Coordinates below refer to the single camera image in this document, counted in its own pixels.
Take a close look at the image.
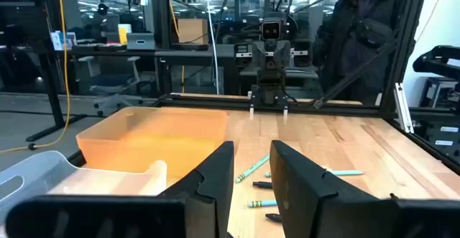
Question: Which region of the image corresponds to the white cable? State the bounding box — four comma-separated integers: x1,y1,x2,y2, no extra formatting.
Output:
203,0,221,96

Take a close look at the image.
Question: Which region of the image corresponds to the grey storage box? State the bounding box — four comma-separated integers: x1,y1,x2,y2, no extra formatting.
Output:
126,32,157,51

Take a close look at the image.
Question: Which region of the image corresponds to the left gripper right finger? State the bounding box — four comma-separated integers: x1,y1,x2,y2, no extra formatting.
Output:
269,139,460,238

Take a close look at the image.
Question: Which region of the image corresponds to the black electronics box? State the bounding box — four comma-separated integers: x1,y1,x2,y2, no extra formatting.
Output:
233,42,254,68

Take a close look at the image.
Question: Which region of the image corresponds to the black neighbouring robot equipment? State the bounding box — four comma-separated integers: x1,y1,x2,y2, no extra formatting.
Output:
412,45,460,84

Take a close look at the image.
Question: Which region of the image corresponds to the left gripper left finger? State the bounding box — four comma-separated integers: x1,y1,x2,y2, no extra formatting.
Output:
5,140,235,238

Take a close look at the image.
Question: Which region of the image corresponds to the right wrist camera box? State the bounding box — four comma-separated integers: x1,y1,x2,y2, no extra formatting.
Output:
259,16,283,42

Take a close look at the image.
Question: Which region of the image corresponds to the blue white box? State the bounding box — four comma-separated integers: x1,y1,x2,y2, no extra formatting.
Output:
50,31,78,52

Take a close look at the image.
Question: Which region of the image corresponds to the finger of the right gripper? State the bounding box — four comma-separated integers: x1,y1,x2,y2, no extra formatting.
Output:
273,39,292,70
251,39,270,70

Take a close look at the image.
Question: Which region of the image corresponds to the yellow container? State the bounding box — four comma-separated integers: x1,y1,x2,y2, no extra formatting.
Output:
117,23,133,45

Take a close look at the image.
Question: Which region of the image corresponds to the grey office chair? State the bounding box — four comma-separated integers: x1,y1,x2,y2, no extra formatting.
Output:
77,55,155,117

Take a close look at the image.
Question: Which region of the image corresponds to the silver metal bracket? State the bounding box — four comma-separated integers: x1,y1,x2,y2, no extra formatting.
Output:
392,82,415,134

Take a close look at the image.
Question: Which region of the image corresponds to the clear plastic bin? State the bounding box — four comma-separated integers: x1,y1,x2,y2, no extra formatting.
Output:
0,150,169,228

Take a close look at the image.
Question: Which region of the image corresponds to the black crossbody bag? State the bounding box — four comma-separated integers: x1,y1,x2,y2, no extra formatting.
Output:
354,17,395,49

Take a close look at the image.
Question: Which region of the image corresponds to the person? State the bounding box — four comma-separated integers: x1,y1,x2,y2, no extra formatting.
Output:
311,0,409,105

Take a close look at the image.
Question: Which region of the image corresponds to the thick yellow cable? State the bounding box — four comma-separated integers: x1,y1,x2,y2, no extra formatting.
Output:
0,0,72,155

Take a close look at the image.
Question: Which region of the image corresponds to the black table frame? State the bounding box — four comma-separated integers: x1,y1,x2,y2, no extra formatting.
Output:
152,0,460,176

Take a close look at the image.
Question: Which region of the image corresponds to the orange translucent plastic bin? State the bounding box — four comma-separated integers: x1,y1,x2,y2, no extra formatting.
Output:
75,106,229,187

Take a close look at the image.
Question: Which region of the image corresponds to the cardboard box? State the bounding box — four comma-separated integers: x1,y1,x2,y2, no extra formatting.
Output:
177,18,210,46

